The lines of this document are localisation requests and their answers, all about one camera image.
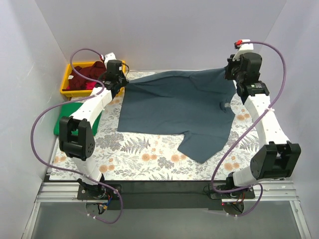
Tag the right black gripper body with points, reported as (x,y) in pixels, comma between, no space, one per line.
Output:
(230,70)

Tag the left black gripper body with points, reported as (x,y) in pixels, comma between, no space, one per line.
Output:
(120,83)

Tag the blue-grey t shirt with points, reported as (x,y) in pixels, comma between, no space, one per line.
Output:
(195,104)

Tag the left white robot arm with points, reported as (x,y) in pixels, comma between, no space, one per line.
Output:
(76,138)

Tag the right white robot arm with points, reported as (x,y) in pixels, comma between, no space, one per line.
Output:
(277,156)

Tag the dark red t shirt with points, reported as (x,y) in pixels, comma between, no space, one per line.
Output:
(76,82)

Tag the pink t shirt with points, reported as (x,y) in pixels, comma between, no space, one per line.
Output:
(90,85)

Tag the yellow plastic bin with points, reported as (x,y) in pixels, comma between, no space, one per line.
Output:
(80,93)

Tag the folded green t shirt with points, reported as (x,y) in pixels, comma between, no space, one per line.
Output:
(68,110)

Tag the floral table mat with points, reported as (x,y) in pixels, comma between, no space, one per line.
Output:
(137,156)

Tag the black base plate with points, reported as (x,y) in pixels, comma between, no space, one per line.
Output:
(174,195)

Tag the aluminium frame rail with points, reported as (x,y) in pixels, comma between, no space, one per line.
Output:
(58,192)

